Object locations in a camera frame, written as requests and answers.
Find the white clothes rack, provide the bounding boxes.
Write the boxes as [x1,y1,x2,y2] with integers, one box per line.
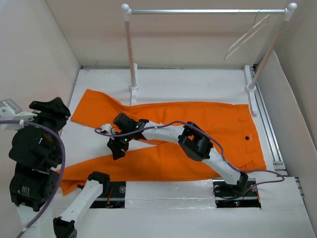
[121,2,297,115]

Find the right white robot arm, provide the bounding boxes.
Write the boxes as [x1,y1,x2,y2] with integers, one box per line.
[107,113,248,195]

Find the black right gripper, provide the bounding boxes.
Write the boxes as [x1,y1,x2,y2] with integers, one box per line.
[107,129,133,161]

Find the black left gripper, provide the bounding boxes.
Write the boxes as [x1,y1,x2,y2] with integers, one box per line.
[17,95,71,160]

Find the wooden clothes hanger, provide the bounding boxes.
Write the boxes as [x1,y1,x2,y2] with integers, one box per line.
[223,14,270,61]

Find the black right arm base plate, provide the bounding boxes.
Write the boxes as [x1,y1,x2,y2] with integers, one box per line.
[212,179,262,208]

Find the orange trousers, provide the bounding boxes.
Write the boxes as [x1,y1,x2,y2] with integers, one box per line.
[60,90,266,194]

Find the aluminium table edge rail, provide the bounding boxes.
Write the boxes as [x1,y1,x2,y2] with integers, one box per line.
[250,63,289,177]

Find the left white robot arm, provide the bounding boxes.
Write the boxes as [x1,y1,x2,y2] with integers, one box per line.
[9,97,110,238]

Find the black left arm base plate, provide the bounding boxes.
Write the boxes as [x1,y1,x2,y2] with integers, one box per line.
[90,181,126,209]

